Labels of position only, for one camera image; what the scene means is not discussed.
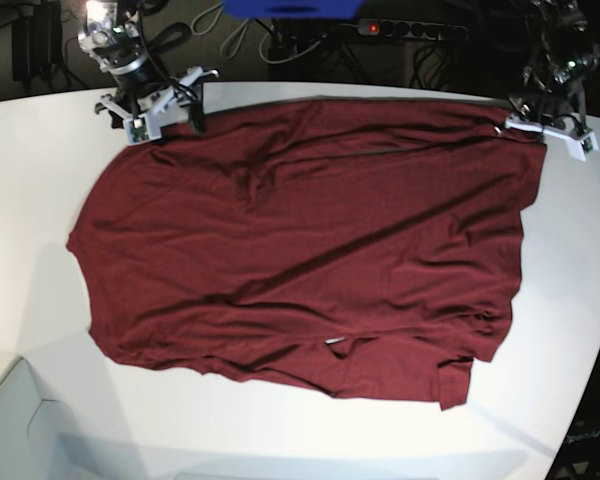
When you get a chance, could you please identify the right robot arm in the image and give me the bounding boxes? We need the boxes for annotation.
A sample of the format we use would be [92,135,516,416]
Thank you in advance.
[78,1,218,145]

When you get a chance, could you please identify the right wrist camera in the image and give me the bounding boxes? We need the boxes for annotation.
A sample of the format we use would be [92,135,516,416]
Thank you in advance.
[123,115,162,146]

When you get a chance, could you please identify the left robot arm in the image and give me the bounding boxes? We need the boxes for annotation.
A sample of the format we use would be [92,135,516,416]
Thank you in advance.
[503,1,600,161]

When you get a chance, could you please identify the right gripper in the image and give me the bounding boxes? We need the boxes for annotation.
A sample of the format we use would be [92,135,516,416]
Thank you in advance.
[94,66,219,133]

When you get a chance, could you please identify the grey cable loops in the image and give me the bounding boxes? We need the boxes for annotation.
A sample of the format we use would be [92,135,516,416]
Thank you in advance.
[189,0,301,64]

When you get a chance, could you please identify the blue box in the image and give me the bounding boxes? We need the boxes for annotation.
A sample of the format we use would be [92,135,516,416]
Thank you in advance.
[223,0,362,19]

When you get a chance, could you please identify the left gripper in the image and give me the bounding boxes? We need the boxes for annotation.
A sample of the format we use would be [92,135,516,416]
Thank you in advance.
[495,92,590,143]

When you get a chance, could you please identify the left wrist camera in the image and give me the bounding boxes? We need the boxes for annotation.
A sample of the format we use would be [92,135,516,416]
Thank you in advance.
[567,130,599,162]

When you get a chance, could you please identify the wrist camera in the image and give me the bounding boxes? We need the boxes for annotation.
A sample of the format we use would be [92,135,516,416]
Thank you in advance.
[567,130,599,162]
[123,115,162,146]

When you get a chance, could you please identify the black power strip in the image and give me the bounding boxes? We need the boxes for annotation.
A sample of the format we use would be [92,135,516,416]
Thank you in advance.
[355,19,469,42]

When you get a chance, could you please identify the dark red t-shirt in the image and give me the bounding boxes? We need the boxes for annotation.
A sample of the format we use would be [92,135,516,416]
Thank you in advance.
[67,98,546,409]

